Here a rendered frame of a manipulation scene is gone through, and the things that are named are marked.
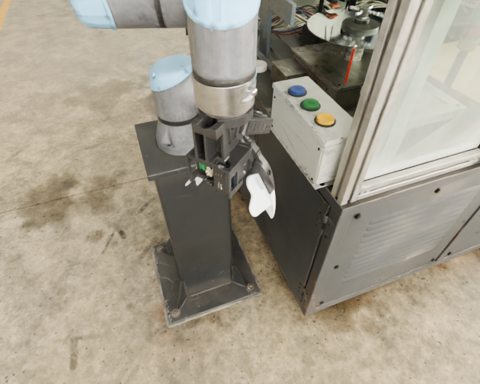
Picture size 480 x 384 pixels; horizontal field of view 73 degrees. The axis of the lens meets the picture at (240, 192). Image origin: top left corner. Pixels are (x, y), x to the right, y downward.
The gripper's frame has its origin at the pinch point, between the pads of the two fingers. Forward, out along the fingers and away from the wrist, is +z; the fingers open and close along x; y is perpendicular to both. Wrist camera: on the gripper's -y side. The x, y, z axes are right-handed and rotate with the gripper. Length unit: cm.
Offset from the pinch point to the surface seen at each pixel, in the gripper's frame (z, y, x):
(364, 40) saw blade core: -4, -69, 3
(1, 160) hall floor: 91, -24, -185
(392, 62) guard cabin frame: -18.9, -23.5, 15.4
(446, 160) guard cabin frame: 12, -47, 34
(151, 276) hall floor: 91, -10, -52
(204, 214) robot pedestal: 39.4, -19.2, -23.7
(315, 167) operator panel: 10.2, -26.2, 6.5
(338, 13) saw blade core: -4, -87, -11
